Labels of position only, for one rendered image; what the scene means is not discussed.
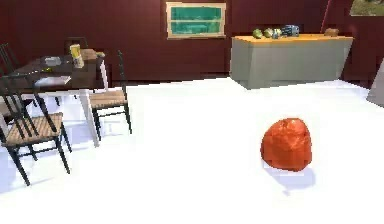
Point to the pale green white vegetable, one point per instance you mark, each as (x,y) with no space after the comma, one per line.
(277,33)

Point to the orange red bean bag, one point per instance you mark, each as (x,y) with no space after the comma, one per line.
(286,145)

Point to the green round vegetable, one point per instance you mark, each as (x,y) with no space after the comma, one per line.
(257,33)
(268,32)

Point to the window with pale frame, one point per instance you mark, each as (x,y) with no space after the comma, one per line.
(195,20)

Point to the brown bread loaf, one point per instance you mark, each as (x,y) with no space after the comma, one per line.
(331,32)

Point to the blue grey toaster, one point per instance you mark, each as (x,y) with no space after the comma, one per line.
(290,30)

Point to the grey cabinet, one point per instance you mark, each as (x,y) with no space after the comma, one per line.
(377,88)

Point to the dark brown dining table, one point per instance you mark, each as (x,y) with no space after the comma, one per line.
(66,75)

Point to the grey counter with orange top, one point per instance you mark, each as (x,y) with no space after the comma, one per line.
(290,61)

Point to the white flat plate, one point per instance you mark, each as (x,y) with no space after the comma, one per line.
(52,80)

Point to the grey bowl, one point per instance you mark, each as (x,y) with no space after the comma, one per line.
(53,61)

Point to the framed green picture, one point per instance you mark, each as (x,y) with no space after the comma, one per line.
(367,7)

